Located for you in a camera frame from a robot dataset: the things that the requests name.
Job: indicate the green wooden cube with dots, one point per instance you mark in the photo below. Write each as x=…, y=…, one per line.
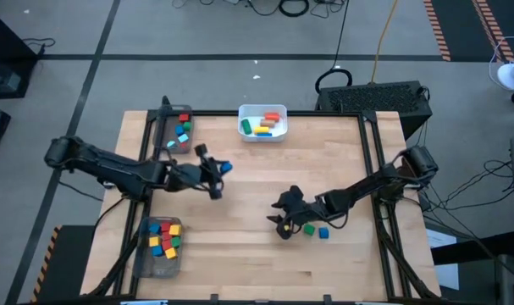
x=175, y=242

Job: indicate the red wooden cube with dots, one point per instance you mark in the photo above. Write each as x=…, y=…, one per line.
x=166, y=227
x=167, y=244

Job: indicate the natural wooden cylinder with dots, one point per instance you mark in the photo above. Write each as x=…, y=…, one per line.
x=268, y=123

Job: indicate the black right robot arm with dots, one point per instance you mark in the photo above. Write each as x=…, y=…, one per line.
x=366, y=186

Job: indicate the green wooden cylinder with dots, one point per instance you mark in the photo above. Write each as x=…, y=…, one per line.
x=246, y=126

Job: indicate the black bar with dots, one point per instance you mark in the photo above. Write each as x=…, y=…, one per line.
x=472, y=251

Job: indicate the blue wooden cube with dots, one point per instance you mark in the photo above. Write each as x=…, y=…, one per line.
x=157, y=251
x=155, y=229

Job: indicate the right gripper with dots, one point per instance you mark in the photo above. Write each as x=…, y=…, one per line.
x=301, y=209

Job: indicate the black cabinet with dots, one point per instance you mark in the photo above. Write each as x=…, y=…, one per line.
x=7, y=51

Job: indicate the white plastic bin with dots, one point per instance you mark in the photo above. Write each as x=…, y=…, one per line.
x=253, y=115

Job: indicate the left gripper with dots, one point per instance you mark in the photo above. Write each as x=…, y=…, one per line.
x=191, y=175

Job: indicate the green half-cylinder block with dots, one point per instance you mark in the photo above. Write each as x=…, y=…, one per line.
x=187, y=125
x=309, y=229

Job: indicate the black mat yellow hazard stripes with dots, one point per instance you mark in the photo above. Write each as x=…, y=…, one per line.
x=70, y=262

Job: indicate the grey cabinet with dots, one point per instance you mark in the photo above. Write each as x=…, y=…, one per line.
x=512, y=281

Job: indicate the blue wooden cylinder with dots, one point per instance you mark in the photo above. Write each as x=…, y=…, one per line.
x=263, y=135

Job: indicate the clear grey plastic bin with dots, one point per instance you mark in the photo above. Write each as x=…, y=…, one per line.
x=163, y=127
x=155, y=267

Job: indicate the black perforated box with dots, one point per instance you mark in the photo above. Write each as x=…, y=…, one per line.
x=373, y=97

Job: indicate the yellow wooden cylinder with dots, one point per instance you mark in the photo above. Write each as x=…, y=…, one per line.
x=261, y=130

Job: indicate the red wooden cylinder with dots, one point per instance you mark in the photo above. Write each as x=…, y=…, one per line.
x=272, y=116

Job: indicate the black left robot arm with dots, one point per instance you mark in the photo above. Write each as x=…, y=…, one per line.
x=112, y=167

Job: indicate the black mat orange striped edges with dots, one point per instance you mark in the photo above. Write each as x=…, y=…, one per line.
x=462, y=25

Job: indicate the white round device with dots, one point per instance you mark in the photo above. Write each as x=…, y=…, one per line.
x=508, y=76

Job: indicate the yellow wooden cube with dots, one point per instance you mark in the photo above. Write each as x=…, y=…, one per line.
x=170, y=253
x=154, y=241
x=175, y=230

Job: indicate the white paper sheet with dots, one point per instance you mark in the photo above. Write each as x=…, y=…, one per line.
x=440, y=239
x=448, y=277

